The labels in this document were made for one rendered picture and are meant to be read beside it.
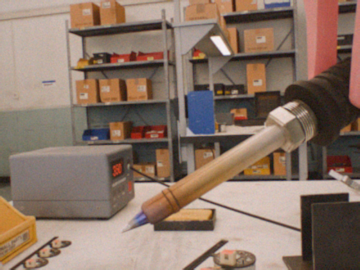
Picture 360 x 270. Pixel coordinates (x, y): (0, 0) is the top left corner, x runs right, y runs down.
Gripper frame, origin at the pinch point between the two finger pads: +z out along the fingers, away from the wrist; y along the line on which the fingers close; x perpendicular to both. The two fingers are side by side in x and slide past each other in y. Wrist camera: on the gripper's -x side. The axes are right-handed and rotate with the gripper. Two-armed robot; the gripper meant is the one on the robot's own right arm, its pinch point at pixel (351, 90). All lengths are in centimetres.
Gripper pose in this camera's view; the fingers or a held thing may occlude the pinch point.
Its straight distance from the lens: 15.3
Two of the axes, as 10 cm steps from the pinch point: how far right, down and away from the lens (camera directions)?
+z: -4.1, 9.1, -0.6
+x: 8.8, 4.1, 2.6
